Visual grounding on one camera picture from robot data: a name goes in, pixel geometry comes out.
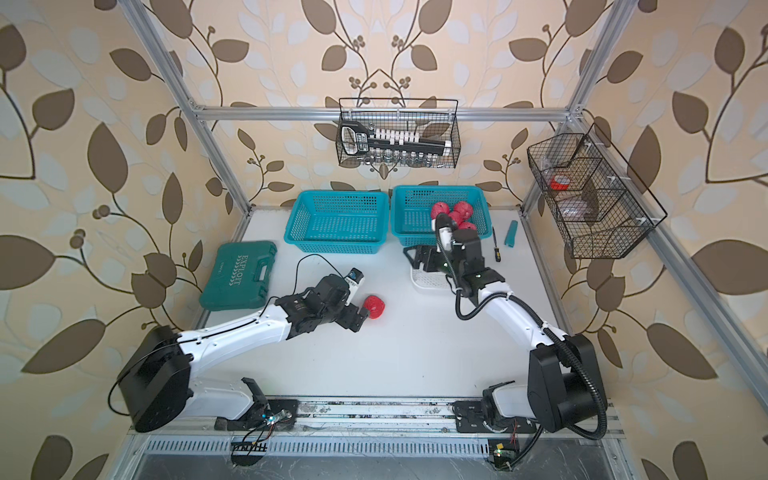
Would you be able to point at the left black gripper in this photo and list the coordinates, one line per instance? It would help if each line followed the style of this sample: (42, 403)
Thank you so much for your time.
(349, 321)

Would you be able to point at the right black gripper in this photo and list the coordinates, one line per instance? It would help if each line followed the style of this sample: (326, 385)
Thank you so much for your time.
(430, 266)

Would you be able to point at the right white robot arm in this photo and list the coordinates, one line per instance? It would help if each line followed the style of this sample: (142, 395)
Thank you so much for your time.
(564, 387)

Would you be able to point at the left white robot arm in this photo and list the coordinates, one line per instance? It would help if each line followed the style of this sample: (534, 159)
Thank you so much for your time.
(165, 378)

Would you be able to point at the white plastic tub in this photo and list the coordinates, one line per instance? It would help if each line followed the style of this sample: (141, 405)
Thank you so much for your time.
(430, 282)

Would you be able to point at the right teal plastic basket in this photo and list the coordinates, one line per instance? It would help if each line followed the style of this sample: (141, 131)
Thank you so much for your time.
(411, 211)

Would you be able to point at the teal plastic basket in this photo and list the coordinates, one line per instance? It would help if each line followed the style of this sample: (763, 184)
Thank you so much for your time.
(411, 211)
(338, 222)

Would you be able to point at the row of glass vials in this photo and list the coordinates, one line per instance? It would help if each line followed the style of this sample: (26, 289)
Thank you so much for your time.
(409, 160)

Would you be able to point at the left teal plastic basket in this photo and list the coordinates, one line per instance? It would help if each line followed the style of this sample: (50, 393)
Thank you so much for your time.
(338, 222)

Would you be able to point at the green plastic tool case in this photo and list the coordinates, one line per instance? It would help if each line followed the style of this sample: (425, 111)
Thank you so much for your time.
(240, 277)

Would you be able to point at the black white tool set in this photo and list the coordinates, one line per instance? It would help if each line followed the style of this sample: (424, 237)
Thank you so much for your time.
(356, 139)

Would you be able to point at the red tape roll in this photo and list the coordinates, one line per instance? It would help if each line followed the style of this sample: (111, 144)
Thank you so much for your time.
(559, 182)

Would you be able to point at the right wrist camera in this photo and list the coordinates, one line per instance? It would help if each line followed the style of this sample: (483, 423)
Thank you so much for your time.
(444, 226)

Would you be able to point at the black handled screwdriver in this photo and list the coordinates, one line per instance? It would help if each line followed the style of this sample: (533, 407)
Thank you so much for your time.
(497, 253)

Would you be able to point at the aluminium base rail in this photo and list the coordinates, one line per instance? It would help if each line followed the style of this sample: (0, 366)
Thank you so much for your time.
(378, 416)

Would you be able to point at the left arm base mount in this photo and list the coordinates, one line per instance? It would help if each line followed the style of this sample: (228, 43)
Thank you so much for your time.
(263, 413)

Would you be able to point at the back black wire basket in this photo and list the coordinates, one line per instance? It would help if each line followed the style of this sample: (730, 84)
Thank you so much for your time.
(417, 133)

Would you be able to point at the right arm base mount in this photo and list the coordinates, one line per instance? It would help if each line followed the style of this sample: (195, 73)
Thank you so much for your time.
(480, 416)

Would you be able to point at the side black wire basket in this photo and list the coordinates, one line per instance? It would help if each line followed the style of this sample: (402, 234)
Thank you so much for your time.
(609, 209)

